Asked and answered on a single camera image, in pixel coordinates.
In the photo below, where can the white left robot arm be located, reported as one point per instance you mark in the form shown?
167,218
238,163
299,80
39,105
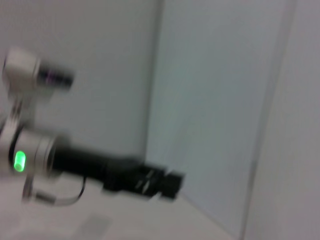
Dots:
25,152

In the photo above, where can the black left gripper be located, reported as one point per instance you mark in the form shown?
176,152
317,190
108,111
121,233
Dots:
95,167

